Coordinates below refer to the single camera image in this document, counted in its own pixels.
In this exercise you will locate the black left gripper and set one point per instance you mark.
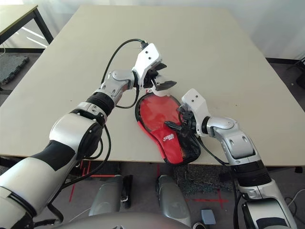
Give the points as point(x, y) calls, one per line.
point(151, 78)

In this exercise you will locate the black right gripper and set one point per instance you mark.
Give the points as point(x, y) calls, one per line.
point(190, 122)

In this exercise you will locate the black red paddle case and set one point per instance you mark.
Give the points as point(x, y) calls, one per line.
point(171, 148)

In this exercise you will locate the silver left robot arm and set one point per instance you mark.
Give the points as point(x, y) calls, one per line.
point(71, 133)

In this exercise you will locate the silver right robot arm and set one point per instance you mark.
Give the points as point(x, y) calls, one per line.
point(238, 143)

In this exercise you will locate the dark speckled carpet tile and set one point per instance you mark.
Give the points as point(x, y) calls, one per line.
point(202, 179)

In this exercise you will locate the silver right robot leg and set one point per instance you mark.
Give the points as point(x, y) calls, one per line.
point(171, 200)

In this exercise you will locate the silver robot leg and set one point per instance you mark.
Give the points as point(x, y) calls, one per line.
point(107, 198)
point(171, 200)

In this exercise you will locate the grey blue foot pedal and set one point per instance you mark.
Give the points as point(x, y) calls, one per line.
point(208, 216)

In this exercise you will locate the round black white object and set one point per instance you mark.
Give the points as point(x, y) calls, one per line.
point(198, 226)

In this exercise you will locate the silver left robot leg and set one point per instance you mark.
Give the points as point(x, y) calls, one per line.
point(107, 198)

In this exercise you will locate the grey robot torso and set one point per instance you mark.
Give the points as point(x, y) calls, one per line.
point(119, 223)

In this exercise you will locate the black stand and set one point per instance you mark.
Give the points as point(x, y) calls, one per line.
point(301, 78)

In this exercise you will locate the grey foam floor mat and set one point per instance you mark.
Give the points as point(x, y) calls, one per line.
point(12, 69)

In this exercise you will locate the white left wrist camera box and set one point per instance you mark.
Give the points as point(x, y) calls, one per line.
point(147, 57)

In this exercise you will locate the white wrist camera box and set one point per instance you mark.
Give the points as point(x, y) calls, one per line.
point(147, 57)
point(195, 102)

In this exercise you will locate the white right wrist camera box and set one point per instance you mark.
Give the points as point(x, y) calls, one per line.
point(195, 102)

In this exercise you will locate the side table with black frame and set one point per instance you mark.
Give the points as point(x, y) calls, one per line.
point(43, 27)

